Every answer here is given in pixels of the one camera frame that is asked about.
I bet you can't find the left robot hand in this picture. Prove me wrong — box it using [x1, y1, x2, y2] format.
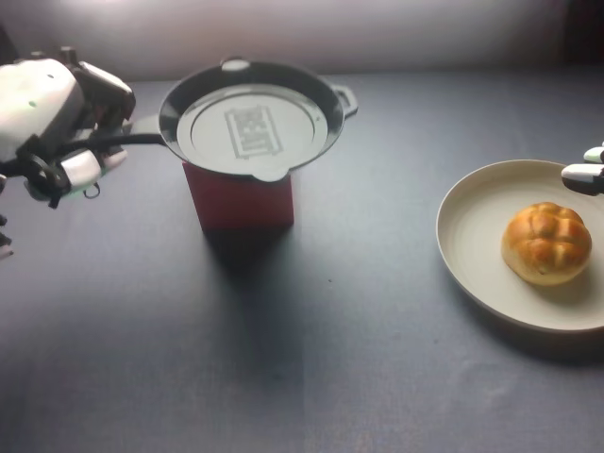
[0, 45, 137, 210]

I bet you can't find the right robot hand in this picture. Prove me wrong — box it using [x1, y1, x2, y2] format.
[561, 141, 604, 197]

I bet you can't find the orange food item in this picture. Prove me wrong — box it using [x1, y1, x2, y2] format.
[500, 201, 593, 287]

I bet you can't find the small black frying pan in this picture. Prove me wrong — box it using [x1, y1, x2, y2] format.
[89, 55, 359, 184]

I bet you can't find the cream round plate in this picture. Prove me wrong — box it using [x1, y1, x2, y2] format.
[435, 159, 604, 331]

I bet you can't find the red cube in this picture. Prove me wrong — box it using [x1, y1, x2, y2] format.
[182, 159, 295, 233]

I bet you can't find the white backdrop board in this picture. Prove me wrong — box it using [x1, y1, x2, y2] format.
[0, 0, 604, 84]

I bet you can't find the grey table cloth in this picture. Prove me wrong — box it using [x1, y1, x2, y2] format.
[0, 70, 604, 453]

